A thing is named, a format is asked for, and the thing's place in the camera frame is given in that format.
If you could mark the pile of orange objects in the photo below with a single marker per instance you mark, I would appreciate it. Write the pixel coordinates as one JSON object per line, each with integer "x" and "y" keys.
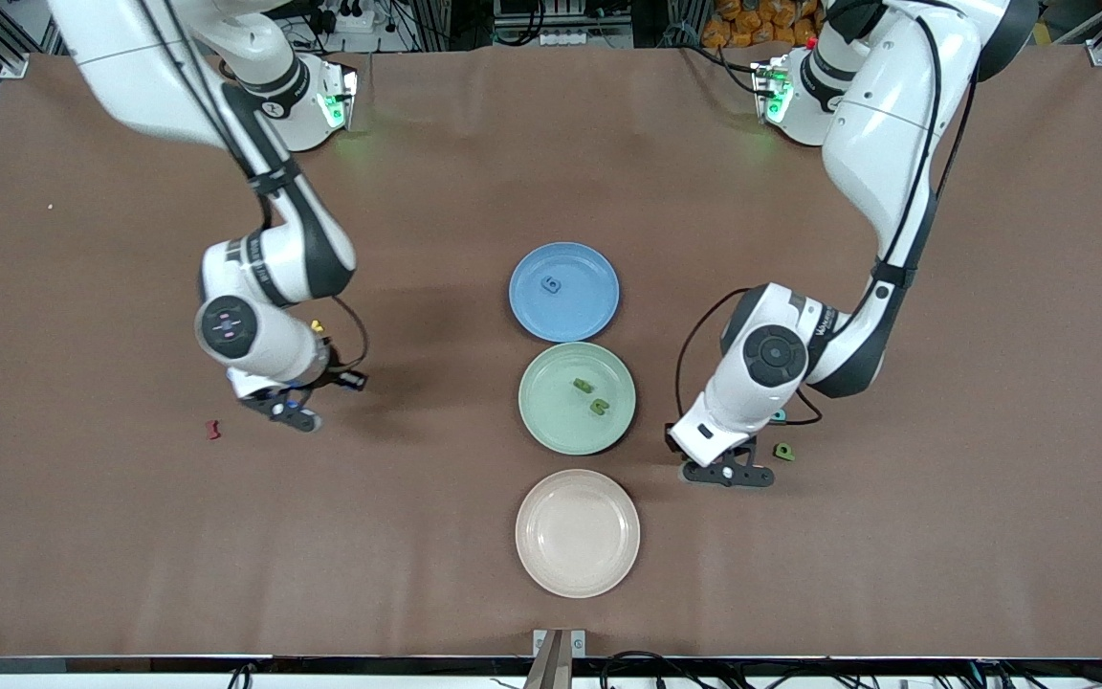
{"x": 752, "y": 19}

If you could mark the green foam letter u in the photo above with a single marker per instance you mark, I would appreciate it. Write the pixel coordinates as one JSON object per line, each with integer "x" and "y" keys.
{"x": 599, "y": 407}

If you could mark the green foam letter P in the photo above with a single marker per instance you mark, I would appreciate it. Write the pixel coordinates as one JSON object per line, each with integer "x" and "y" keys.
{"x": 784, "y": 451}

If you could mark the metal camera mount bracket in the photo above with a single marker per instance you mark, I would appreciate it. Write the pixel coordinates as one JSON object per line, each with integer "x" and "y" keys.
{"x": 559, "y": 660}

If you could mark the black equipment behind table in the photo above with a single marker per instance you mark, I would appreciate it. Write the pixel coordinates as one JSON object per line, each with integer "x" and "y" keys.
{"x": 517, "y": 19}

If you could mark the green round plate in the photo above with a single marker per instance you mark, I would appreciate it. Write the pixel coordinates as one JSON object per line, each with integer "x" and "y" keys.
{"x": 551, "y": 421}

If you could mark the brown table cover sheet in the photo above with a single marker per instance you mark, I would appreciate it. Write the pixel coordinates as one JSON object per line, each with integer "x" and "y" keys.
{"x": 417, "y": 574}

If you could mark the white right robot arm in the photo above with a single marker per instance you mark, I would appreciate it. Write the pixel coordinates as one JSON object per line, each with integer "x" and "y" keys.
{"x": 254, "y": 344}

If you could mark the blue round plate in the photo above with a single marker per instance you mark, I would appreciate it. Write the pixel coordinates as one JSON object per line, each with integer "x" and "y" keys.
{"x": 580, "y": 311}

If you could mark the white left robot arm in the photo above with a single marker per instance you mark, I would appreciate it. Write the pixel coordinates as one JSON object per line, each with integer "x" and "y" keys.
{"x": 881, "y": 124}

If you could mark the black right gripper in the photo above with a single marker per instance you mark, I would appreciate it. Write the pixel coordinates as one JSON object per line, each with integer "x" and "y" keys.
{"x": 333, "y": 380}

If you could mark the red foam letter I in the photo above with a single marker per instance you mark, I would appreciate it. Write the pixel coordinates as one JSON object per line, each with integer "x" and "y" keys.
{"x": 213, "y": 430}

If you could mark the white power strip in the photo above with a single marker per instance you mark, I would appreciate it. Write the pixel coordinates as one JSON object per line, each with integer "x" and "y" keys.
{"x": 355, "y": 19}

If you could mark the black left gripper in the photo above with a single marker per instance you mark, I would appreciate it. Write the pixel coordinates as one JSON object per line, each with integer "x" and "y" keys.
{"x": 769, "y": 433}

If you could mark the blue foam letter g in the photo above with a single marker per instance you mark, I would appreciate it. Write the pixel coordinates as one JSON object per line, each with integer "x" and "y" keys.
{"x": 551, "y": 284}

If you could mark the beige round plate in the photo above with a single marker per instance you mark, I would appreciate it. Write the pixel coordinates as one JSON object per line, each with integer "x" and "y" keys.
{"x": 577, "y": 533}

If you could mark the white table edge rail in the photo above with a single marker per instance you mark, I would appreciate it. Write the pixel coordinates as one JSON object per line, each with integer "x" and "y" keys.
{"x": 417, "y": 682}

